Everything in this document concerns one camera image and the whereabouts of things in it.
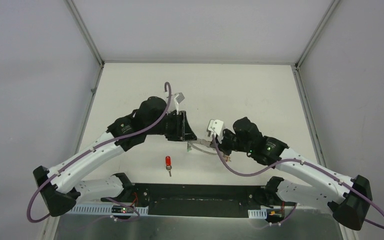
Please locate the red tag key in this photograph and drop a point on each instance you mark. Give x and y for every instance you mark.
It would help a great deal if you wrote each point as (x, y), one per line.
(168, 165)

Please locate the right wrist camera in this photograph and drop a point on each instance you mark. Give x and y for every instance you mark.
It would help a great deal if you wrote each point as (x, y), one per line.
(215, 128)

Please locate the aluminium front rail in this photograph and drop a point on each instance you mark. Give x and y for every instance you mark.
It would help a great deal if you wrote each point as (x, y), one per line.
(113, 207)

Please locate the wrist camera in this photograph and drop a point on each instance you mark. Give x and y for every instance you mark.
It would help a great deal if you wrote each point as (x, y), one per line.
(215, 128)
(176, 100)

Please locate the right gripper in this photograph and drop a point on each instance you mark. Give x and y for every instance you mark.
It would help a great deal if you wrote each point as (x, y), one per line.
(221, 146)

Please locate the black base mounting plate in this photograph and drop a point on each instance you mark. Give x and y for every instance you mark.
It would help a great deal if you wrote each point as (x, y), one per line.
(190, 200)

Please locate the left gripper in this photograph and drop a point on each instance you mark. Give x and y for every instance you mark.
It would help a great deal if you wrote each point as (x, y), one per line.
(182, 126)

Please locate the metal keyring plate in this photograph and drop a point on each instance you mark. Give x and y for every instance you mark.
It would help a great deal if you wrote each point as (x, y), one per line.
(201, 145)

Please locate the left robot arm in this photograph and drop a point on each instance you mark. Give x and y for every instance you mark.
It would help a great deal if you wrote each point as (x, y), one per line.
(63, 186)

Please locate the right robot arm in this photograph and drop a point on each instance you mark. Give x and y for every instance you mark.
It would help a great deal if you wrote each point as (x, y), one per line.
(304, 169)

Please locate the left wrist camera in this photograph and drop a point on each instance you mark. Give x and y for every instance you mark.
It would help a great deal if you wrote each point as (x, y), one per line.
(176, 100)

